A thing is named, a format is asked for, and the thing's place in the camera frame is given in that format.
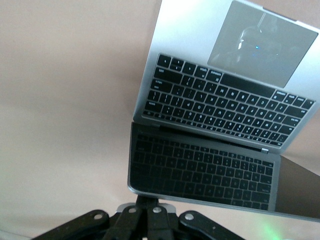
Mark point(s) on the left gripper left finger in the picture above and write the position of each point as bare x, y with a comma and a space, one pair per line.
130, 222

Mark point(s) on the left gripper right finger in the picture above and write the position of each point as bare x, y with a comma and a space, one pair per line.
160, 222

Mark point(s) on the grey laptop with black keyboard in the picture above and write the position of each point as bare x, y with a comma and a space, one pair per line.
200, 112

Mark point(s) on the table cover sheet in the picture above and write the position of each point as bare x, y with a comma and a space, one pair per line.
62, 100

